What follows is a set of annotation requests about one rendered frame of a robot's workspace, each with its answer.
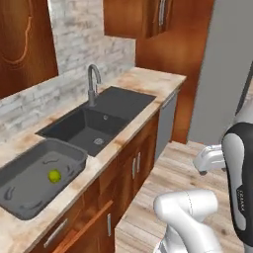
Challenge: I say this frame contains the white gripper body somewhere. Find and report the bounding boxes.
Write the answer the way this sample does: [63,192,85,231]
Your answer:
[192,143,229,176]

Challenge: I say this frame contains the grey fridge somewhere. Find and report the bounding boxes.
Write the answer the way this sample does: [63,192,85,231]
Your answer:
[187,0,253,146]

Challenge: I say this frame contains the grey tupperware container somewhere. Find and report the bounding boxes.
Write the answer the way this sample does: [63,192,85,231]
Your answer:
[0,137,89,221]

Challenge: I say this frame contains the grey dishwasher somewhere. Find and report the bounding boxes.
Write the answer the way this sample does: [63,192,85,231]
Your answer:
[154,91,179,162]

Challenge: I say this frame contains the wooden base cupboard door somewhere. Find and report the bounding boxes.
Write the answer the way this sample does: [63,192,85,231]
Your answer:
[135,130,159,196]
[52,200,117,253]
[113,149,140,228]

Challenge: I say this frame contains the tall wooden side panel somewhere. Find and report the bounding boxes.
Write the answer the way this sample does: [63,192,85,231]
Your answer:
[134,0,215,144]

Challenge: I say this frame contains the black kitchen sink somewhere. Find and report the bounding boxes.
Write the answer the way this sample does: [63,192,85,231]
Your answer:
[35,85,157,158]

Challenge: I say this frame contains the grey metal tap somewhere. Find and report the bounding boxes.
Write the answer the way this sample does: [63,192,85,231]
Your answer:
[86,63,103,108]

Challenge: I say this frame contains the yellow-green round fruit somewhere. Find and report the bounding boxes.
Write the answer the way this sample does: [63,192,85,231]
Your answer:
[47,169,62,184]

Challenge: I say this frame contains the wooden drawer front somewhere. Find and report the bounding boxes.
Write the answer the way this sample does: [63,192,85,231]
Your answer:
[30,194,87,253]

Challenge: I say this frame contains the silver cupboard door handle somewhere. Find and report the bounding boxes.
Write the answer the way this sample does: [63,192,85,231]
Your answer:
[136,151,142,174]
[131,157,137,181]
[106,212,113,238]

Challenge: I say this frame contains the silver wall cupboard handle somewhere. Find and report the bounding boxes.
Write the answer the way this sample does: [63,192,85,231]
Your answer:
[158,0,166,28]

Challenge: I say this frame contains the wooden wall cupboard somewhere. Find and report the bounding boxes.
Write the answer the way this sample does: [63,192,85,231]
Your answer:
[103,0,175,40]

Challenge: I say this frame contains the silver drawer handle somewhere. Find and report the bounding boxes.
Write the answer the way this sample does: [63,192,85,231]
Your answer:
[42,217,69,249]

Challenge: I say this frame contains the wooden wall cupboard carved door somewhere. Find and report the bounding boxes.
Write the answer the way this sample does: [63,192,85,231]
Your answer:
[0,0,59,100]

